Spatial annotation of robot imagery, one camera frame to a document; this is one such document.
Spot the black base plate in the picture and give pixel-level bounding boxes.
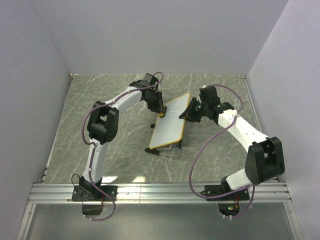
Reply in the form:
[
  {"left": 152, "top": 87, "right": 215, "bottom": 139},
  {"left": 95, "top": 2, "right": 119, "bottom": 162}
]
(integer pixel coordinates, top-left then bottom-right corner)
[
  {"left": 71, "top": 185, "right": 118, "bottom": 202},
  {"left": 201, "top": 184, "right": 250, "bottom": 201}
]

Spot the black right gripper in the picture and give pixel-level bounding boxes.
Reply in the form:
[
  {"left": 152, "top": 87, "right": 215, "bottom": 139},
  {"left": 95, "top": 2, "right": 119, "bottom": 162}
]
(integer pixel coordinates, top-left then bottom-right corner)
[{"left": 178, "top": 98, "right": 208, "bottom": 124}]

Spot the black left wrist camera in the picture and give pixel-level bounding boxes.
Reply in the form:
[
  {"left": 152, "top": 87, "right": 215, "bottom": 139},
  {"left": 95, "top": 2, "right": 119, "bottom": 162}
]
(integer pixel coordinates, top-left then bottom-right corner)
[{"left": 142, "top": 73, "right": 159, "bottom": 88}]

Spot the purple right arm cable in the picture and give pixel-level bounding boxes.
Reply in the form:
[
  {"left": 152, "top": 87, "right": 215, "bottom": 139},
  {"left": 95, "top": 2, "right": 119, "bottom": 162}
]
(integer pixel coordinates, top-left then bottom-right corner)
[{"left": 189, "top": 84, "right": 256, "bottom": 219}]

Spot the yellow-framed whiteboard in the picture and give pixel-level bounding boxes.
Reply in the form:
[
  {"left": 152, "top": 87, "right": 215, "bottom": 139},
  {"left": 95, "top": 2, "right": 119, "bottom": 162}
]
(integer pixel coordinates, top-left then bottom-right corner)
[{"left": 144, "top": 92, "right": 191, "bottom": 157}]

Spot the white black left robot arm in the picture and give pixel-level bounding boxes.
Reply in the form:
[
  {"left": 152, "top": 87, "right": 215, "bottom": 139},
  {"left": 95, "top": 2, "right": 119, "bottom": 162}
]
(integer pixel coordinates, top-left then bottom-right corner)
[{"left": 79, "top": 86, "right": 167, "bottom": 201}]

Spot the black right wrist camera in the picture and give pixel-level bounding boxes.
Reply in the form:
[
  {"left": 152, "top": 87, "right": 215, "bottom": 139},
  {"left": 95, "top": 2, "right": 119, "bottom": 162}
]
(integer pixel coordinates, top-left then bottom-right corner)
[{"left": 199, "top": 85, "right": 221, "bottom": 106}]

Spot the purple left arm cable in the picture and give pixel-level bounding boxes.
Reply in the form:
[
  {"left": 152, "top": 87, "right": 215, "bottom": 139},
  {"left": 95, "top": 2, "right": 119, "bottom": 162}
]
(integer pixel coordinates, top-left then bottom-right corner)
[{"left": 81, "top": 71, "right": 165, "bottom": 222}]

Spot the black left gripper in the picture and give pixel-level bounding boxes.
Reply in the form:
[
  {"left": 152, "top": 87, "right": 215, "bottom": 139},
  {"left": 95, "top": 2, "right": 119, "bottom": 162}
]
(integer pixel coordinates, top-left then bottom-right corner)
[{"left": 144, "top": 91, "right": 166, "bottom": 115}]

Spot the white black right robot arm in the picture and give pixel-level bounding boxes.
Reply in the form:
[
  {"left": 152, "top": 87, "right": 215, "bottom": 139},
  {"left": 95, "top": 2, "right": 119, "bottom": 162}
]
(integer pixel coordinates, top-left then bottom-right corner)
[{"left": 179, "top": 97, "right": 285, "bottom": 200}]

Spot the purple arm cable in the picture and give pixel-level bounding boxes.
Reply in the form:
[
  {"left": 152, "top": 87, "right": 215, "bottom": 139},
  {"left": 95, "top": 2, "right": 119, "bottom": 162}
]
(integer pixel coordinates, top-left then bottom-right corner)
[
  {"left": 189, "top": 84, "right": 256, "bottom": 219},
  {"left": 81, "top": 71, "right": 165, "bottom": 222}
]

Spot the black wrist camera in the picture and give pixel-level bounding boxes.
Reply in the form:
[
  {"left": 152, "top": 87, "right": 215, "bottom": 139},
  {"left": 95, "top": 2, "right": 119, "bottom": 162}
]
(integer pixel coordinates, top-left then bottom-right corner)
[
  {"left": 199, "top": 85, "right": 221, "bottom": 106},
  {"left": 142, "top": 73, "right": 159, "bottom": 88}
]

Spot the aluminium mounting rail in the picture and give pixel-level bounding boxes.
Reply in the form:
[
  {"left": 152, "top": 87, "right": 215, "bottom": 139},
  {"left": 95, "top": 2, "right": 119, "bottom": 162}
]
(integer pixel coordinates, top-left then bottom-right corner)
[{"left": 27, "top": 181, "right": 292, "bottom": 204}]

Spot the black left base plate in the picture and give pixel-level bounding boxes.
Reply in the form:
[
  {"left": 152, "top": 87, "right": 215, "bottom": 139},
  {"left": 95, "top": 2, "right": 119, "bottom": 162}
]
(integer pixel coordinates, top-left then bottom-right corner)
[{"left": 71, "top": 185, "right": 118, "bottom": 202}]

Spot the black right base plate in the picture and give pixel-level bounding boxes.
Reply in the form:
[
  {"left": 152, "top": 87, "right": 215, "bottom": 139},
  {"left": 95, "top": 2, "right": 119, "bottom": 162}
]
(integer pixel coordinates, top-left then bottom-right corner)
[{"left": 201, "top": 184, "right": 250, "bottom": 201}]

